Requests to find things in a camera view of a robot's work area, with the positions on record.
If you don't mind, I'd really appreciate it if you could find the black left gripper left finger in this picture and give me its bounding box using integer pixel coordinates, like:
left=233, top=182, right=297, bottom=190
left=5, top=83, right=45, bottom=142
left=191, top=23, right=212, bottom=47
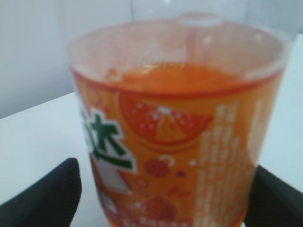
left=0, top=158, right=81, bottom=227

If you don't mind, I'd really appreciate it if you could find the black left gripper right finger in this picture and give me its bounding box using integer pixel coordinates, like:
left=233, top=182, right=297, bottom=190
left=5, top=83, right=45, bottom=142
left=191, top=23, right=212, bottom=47
left=245, top=166, right=303, bottom=227

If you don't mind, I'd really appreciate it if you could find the orange soda plastic bottle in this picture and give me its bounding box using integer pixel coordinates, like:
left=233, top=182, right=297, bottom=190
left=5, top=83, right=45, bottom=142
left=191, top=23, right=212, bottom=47
left=68, top=14, right=295, bottom=227

